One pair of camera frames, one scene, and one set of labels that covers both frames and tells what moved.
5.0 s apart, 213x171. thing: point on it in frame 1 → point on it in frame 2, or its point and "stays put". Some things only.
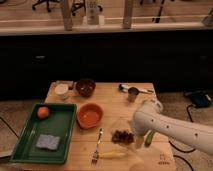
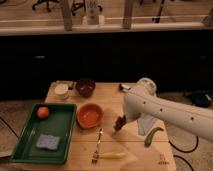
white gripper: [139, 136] → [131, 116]
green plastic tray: [59, 123] stays put
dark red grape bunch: [123, 137] → [120, 121]
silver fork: [96, 154] stays put
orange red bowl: [89, 115] stays put
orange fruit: [43, 112] stays put
